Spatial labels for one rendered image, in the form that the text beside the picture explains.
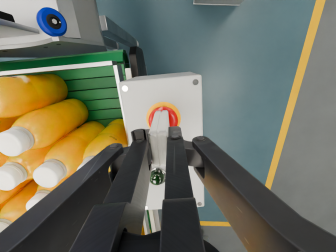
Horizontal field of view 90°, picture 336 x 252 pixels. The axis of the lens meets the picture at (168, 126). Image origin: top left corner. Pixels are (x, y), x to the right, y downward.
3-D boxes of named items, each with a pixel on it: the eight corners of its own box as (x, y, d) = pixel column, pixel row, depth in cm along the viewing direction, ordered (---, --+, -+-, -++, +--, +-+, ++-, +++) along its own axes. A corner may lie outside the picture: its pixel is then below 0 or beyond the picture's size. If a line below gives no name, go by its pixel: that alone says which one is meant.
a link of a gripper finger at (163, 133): (157, 133, 13) (167, 132, 13) (161, 110, 19) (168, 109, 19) (161, 167, 14) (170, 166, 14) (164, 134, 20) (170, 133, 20)
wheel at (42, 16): (34, 3, 27) (31, 6, 28) (44, 34, 28) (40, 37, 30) (64, 8, 30) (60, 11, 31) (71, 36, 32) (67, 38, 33)
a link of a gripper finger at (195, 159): (167, 151, 11) (211, 148, 11) (167, 126, 16) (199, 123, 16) (169, 170, 12) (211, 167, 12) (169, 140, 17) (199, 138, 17)
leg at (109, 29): (138, 39, 117) (106, 12, 58) (139, 48, 119) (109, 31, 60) (129, 40, 117) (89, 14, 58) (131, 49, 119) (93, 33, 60)
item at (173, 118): (176, 103, 21) (177, 106, 20) (178, 130, 22) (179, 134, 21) (147, 106, 21) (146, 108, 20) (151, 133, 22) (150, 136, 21)
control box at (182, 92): (191, 71, 29) (202, 74, 19) (195, 169, 36) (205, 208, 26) (134, 76, 29) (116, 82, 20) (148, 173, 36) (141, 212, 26)
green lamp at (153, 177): (163, 168, 24) (163, 173, 23) (165, 181, 25) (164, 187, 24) (148, 169, 24) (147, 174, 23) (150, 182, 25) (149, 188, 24)
